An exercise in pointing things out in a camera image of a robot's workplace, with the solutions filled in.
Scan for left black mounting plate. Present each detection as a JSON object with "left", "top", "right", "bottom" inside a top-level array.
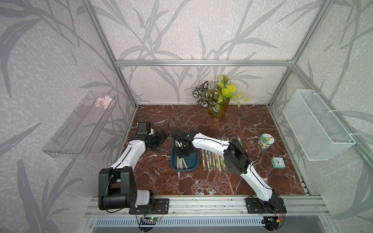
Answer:
[{"left": 129, "top": 198, "right": 170, "bottom": 215}]

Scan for aluminium frame post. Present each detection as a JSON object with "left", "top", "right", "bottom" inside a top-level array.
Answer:
[
  {"left": 83, "top": 0, "right": 137, "bottom": 108},
  {"left": 267, "top": 0, "right": 334, "bottom": 108}
]

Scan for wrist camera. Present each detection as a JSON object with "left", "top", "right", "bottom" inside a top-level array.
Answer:
[
  {"left": 136, "top": 121, "right": 154, "bottom": 136},
  {"left": 173, "top": 129, "right": 187, "bottom": 145}
]

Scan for white wire mesh basket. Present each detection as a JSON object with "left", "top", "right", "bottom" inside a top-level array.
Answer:
[{"left": 283, "top": 89, "right": 356, "bottom": 161}]

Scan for teal storage box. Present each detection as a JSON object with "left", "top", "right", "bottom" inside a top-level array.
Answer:
[{"left": 171, "top": 139, "right": 199, "bottom": 172}]

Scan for green artificial plant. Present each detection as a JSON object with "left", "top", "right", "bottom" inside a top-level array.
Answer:
[{"left": 192, "top": 75, "right": 248, "bottom": 109}]

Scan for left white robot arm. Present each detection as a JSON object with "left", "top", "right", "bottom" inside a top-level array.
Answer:
[{"left": 98, "top": 130, "right": 169, "bottom": 212}]

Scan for chopstick pair thirteenth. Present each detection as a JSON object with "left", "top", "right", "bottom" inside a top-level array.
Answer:
[{"left": 201, "top": 150, "right": 207, "bottom": 171}]

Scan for small green square clock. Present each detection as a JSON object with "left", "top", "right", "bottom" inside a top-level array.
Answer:
[{"left": 272, "top": 157, "right": 286, "bottom": 169}]

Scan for wrapped chopsticks in box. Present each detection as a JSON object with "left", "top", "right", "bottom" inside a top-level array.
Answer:
[{"left": 175, "top": 141, "right": 188, "bottom": 170}]

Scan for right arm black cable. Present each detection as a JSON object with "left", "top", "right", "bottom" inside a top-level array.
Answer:
[{"left": 167, "top": 117, "right": 263, "bottom": 175}]

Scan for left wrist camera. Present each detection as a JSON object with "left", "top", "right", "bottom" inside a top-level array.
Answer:
[{"left": 136, "top": 121, "right": 154, "bottom": 136}]

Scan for aluminium frame post right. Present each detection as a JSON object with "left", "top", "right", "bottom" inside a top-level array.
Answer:
[{"left": 267, "top": 0, "right": 334, "bottom": 108}]

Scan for aluminium frame post left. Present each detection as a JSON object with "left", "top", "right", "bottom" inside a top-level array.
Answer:
[{"left": 83, "top": 0, "right": 137, "bottom": 108}]

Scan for circuit board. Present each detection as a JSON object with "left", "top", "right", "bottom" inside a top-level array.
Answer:
[
  {"left": 140, "top": 216, "right": 163, "bottom": 225},
  {"left": 262, "top": 216, "right": 286, "bottom": 232}
]

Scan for aluminium frame crossbar back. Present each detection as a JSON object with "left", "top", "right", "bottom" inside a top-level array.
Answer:
[{"left": 115, "top": 60, "right": 293, "bottom": 67}]

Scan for left circuit board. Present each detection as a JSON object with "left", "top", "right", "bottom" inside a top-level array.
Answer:
[{"left": 140, "top": 216, "right": 163, "bottom": 225}]

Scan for right circuit board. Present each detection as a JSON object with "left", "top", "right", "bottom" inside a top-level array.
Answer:
[{"left": 262, "top": 216, "right": 286, "bottom": 232}]

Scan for amber glass vase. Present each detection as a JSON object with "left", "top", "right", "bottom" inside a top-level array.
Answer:
[{"left": 207, "top": 100, "right": 229, "bottom": 118}]

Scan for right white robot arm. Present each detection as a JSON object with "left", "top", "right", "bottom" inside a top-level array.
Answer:
[{"left": 173, "top": 130, "right": 279, "bottom": 206}]

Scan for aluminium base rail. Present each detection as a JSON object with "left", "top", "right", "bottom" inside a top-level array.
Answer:
[{"left": 84, "top": 196, "right": 330, "bottom": 218}]

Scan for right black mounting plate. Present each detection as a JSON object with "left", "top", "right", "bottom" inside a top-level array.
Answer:
[{"left": 245, "top": 197, "right": 287, "bottom": 214}]

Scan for pink artificial flower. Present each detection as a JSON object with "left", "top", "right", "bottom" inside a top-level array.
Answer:
[{"left": 94, "top": 95, "right": 114, "bottom": 109}]

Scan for black mounting plate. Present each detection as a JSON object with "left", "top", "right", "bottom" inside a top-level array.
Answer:
[
  {"left": 129, "top": 198, "right": 170, "bottom": 215},
  {"left": 245, "top": 197, "right": 287, "bottom": 214}
]

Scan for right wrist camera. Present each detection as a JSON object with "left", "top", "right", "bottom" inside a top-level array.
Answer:
[{"left": 173, "top": 129, "right": 187, "bottom": 145}]

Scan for clear acrylic wall shelf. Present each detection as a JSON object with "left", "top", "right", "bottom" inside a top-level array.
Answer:
[{"left": 42, "top": 91, "right": 117, "bottom": 159}]

